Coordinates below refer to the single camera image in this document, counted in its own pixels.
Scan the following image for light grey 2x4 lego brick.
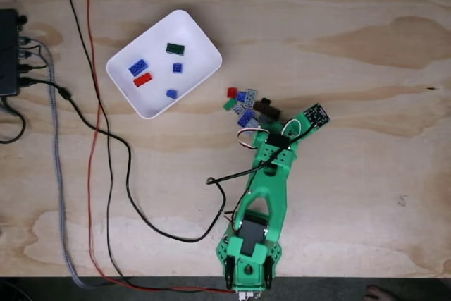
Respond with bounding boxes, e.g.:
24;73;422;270
245;119;264;136
243;88;257;109

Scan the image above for blue 2x4 lego brick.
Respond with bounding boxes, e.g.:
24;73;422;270
128;58;149;76
237;109;256;128

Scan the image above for dark green 2x4 lego brick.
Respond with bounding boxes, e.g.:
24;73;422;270
165;42;186;56

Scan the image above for red 2x4 lego brick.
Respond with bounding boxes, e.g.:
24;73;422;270
132;72;154;88

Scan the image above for brown lego brick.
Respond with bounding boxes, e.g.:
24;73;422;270
254;100;282;121

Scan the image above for white plastic bin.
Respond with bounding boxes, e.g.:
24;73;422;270
105;9;223;120

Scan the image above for dark grey USB hub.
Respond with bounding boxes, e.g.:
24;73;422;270
0;8;21;97

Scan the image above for short white servo wire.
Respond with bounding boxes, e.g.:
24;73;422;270
281;118;304;138

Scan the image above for camera circuit board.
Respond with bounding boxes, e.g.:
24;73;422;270
303;102;332;128

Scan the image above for long white servo wire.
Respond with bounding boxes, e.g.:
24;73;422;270
236;126;264;150

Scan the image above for thin red cable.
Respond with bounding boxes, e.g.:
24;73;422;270
75;0;237;294

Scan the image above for thick black cable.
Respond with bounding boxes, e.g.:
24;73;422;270
19;77;316;244

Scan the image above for braided grey cable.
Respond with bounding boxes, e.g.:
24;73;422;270
20;36;87;290

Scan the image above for short black USB cable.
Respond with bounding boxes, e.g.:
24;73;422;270
19;44;49;71

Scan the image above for black looping cable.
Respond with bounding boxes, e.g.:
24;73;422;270
0;98;27;145

